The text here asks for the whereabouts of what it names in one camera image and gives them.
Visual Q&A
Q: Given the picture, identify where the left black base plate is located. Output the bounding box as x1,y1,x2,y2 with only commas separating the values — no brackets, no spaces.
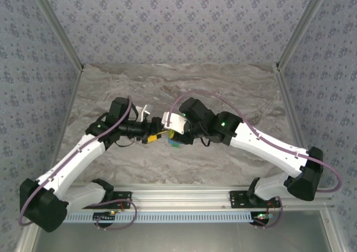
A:
83,191,132,210

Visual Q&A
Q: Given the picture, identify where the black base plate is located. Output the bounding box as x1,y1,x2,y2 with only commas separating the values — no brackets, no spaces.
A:
83,191,132,210
228,190,281,210

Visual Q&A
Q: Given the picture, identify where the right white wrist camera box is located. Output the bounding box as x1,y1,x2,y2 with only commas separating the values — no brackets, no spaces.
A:
163,111,188,134

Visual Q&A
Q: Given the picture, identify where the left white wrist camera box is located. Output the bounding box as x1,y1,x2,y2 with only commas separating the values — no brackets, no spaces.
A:
136,104,153,122

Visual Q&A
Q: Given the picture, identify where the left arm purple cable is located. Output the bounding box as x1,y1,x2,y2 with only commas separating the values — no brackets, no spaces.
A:
18,95,138,231

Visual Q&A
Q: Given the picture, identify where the right aluminium side rail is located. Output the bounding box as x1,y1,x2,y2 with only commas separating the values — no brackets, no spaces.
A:
274,65,320,188

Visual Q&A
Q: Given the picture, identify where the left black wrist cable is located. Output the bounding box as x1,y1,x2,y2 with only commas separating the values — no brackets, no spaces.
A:
115,136,142,148

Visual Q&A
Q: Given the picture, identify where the aluminium mounting rail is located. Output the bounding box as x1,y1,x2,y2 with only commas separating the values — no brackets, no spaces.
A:
30,183,335,210

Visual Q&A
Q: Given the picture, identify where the aluminium corner post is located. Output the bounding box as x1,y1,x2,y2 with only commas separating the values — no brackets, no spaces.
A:
275,0,335,70
27,0,85,70

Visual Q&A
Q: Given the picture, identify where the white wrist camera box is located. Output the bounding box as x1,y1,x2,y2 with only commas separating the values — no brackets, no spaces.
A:
136,104,153,122
163,111,188,134

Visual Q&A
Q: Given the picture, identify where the left aluminium side rail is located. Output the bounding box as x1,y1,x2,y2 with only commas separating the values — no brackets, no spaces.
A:
44,66,84,188

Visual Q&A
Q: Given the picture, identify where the right aluminium corner post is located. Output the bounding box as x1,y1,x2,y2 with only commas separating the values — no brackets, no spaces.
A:
275,0,335,70

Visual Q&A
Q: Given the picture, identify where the left aluminium corner post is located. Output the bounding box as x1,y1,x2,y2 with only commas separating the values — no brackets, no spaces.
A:
27,0,85,70

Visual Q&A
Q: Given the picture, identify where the right black adapter board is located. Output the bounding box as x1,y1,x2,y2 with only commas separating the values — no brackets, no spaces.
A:
252,212,273,222

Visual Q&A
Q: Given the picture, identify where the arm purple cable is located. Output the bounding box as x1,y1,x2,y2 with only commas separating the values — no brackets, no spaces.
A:
18,95,138,231
168,89,343,229

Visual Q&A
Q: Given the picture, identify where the aluminium side rail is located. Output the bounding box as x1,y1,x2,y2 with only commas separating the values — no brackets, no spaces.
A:
274,65,320,188
44,66,84,188

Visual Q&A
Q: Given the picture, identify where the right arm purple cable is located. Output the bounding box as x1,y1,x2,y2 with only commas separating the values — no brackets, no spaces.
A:
168,89,343,229

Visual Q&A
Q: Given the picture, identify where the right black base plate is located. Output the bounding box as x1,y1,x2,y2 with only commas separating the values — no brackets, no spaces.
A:
228,190,281,210

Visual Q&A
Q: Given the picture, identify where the white slotted cable duct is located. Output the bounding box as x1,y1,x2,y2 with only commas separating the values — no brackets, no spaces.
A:
64,212,254,224

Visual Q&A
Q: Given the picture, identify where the grey metal sheet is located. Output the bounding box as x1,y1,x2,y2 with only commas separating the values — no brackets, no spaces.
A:
27,210,335,252

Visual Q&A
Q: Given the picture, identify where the black adapter board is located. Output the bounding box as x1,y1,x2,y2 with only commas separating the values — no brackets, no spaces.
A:
93,211,115,222
252,212,273,222

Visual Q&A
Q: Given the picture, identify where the left black adapter board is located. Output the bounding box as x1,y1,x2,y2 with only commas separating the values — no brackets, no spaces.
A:
93,211,115,222

